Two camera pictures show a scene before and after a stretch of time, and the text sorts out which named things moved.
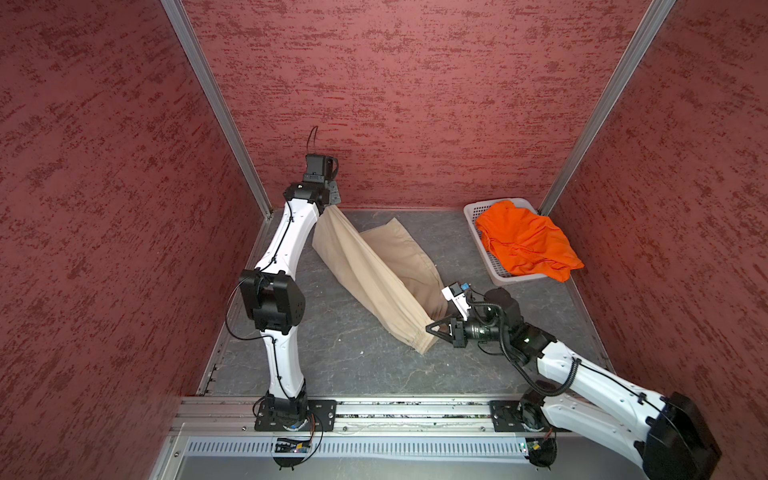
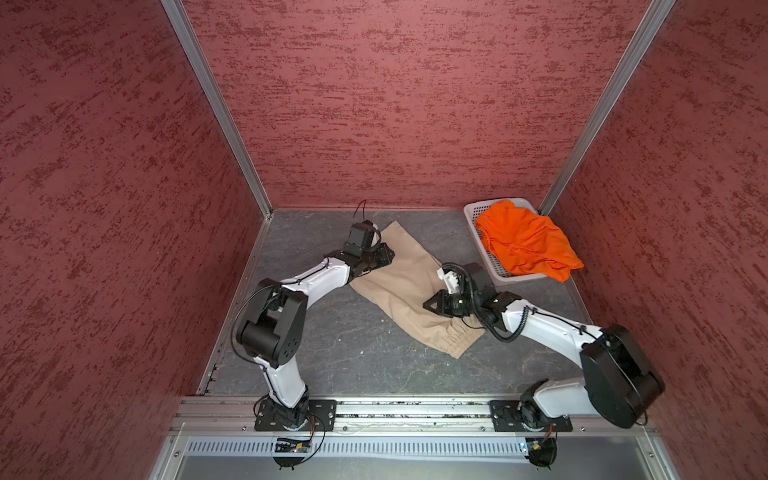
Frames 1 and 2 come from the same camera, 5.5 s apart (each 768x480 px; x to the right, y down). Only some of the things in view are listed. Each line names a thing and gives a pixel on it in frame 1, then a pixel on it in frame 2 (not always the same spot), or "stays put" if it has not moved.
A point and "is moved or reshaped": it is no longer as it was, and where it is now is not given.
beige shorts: x=388 y=270 is moved or reshaped
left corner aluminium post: x=178 y=13 stays put
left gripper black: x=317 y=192 → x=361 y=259
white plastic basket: x=497 y=272 stays put
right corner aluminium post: x=651 y=24 stays put
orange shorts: x=527 y=243 stays put
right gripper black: x=457 y=334 → x=441 y=298
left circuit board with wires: x=288 y=445 stays put
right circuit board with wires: x=543 y=452 stays put
